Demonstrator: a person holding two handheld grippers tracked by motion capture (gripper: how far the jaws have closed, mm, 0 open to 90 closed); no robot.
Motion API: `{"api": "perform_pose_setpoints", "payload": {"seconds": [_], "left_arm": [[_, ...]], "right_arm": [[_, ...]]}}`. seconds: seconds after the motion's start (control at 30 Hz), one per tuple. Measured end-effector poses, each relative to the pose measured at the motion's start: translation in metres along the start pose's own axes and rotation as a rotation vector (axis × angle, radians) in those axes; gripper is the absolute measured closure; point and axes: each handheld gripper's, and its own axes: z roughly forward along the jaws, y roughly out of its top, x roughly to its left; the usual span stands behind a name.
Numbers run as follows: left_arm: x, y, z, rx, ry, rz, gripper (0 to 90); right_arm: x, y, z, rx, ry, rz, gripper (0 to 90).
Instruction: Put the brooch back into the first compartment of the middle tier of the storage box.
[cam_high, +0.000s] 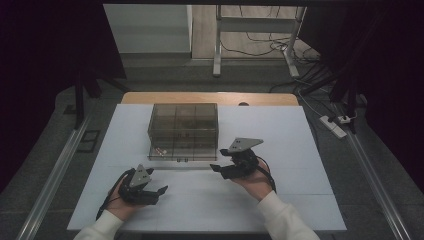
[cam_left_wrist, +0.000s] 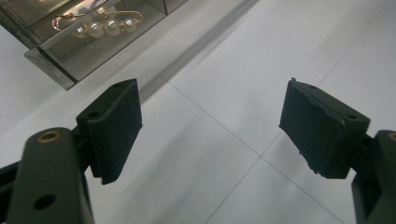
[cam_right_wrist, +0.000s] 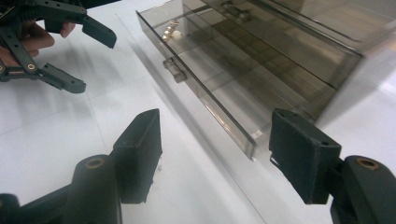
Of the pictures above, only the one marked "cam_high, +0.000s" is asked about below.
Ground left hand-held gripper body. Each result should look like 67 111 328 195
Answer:
117 163 161 206

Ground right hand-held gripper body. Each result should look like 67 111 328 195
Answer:
221 136 265 180

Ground smoky clear pull-out drawer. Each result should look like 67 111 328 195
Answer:
147 145 218 164

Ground smoky clear jewelry box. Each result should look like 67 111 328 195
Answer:
147 102 220 163

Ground person's right hand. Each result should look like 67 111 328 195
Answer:
231 159 278 202

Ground person's left hand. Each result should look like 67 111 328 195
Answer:
105 175 148 222

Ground white table cover sheet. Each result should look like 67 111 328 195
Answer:
66 102 348 233

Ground wooden table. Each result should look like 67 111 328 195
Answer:
120 91 300 107

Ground black floor plate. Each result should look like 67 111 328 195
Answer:
75 129 101 154

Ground white power strip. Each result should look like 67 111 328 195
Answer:
319 115 349 140

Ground black stand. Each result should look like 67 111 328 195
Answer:
299 64 360 135
73 65 132 131

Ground white plug adapter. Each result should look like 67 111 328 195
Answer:
337 114 358 125

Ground white cabinet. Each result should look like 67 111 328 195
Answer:
102 3 194 55

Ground black curtain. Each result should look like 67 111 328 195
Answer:
297 5 424 185
0 0 127 195

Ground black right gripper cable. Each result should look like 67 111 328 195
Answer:
255 155 278 195

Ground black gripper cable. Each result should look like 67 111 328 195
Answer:
255 155 278 195
95 167 137 221

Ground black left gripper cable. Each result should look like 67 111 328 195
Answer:
95 167 137 221

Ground aluminium rail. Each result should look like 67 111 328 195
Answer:
15 112 95 240
332 102 413 240

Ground white floor cable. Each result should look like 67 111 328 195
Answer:
295 89 325 118

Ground black floor cables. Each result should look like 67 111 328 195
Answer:
219 5 336 95

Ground white metal desk frame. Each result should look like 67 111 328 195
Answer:
212 4 308 79

